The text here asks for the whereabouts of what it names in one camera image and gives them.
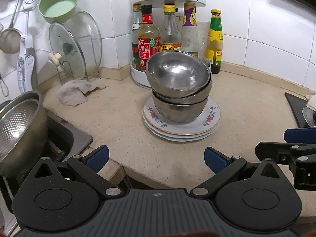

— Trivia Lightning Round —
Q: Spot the green bottle yellow label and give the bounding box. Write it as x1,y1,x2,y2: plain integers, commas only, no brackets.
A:
206,9,224,74

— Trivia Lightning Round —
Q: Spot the metal mesh strainer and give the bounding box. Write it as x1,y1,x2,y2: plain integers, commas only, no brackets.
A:
0,0,25,55

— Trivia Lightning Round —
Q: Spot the glass lid white knob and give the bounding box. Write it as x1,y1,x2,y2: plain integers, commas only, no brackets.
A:
48,22,87,79

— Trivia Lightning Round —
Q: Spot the green plastic ladle pot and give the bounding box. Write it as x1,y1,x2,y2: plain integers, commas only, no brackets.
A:
38,0,82,24

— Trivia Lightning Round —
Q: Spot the white grey kitchen tool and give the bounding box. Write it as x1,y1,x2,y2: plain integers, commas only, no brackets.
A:
17,36,39,93

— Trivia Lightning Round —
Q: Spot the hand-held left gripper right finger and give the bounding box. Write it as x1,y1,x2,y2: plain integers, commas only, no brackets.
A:
190,147,288,199

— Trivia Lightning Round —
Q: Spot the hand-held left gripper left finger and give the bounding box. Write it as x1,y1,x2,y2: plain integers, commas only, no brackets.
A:
30,145,124,199

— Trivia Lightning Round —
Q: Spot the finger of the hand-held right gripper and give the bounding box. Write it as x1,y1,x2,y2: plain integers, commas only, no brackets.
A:
284,128,316,142
255,141,316,191

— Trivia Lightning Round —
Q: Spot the plain white plate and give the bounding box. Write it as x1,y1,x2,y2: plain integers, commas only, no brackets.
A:
148,126,218,143

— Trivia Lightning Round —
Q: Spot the purple label sauce bottle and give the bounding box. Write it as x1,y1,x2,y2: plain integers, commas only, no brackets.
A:
181,2,199,58

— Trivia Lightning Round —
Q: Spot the steel kitchen sink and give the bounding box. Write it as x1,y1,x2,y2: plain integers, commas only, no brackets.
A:
44,111,93,164

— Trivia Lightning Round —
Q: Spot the white rag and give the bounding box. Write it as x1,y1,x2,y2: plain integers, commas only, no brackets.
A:
305,94,316,109

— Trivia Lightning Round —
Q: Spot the yellow cap vinegar bottle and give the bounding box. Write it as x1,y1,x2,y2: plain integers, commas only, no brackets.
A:
159,4,182,53

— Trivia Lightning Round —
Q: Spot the white dish cloth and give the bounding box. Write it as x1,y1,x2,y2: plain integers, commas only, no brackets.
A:
57,79,108,107

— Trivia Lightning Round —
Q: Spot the stainless steel bowl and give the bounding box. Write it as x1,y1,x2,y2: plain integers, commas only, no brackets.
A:
152,75,213,105
146,51,211,99
152,92,209,123

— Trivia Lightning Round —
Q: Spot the hammered steel colander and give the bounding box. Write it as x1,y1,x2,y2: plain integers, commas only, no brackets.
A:
0,98,42,160

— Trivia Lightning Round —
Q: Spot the dark cap sauce bottle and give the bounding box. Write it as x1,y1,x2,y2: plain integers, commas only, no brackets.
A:
132,4,143,64

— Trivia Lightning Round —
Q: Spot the large glass pot lid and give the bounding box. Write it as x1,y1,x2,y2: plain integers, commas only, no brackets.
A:
63,10,103,81

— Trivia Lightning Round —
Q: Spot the wire lid rack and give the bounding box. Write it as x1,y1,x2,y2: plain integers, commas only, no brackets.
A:
56,35,102,87

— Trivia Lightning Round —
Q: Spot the black gas stove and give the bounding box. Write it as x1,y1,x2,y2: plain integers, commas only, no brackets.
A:
285,92,316,129

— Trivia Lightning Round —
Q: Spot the metal whisk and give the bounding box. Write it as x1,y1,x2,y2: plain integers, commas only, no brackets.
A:
0,73,9,97

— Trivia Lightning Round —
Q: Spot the red cap soy sauce bottle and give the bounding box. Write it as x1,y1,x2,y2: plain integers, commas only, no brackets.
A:
137,4,160,72

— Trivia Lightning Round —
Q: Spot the floral white plate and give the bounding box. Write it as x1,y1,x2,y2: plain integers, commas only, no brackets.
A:
143,96,221,136
143,118,220,140

